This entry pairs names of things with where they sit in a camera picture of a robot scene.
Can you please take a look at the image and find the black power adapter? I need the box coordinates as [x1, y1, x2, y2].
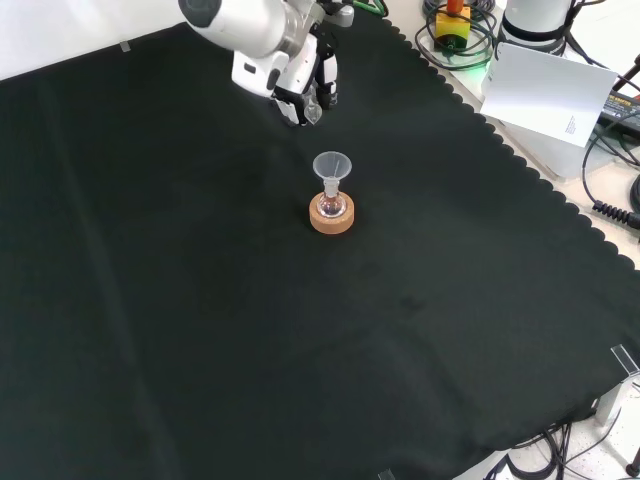
[597, 91, 640, 127]

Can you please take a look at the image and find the green cable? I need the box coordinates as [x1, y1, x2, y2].
[349, 0, 390, 17]

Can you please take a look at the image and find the clear tape strip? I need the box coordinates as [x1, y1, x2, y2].
[610, 343, 640, 376]

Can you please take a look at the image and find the white metal bracket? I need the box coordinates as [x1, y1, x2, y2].
[593, 374, 640, 427]

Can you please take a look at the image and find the pale board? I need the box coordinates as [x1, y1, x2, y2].
[479, 42, 620, 149]

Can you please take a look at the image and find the grey box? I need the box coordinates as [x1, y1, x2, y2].
[482, 117, 599, 181]

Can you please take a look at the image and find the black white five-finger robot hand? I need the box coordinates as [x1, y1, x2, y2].
[231, 30, 342, 128]

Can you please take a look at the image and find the black coiled cable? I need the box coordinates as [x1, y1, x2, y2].
[413, 0, 500, 71]

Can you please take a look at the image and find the clear plastic funnel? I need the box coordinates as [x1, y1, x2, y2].
[312, 151, 353, 195]

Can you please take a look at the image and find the clear glass graduated cylinder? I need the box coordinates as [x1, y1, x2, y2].
[301, 84, 325, 126]

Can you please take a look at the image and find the clear round-bottom flask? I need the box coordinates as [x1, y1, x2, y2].
[318, 182, 347, 220]

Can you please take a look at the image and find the cork ring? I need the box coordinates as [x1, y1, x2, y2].
[308, 191, 357, 235]

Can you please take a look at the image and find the yellow stop button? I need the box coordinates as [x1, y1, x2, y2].
[433, 0, 472, 51]

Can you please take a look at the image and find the black cloth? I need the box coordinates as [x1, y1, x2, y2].
[0, 7, 640, 480]

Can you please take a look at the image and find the black cable with ribbed end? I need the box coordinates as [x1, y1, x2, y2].
[581, 122, 640, 231]

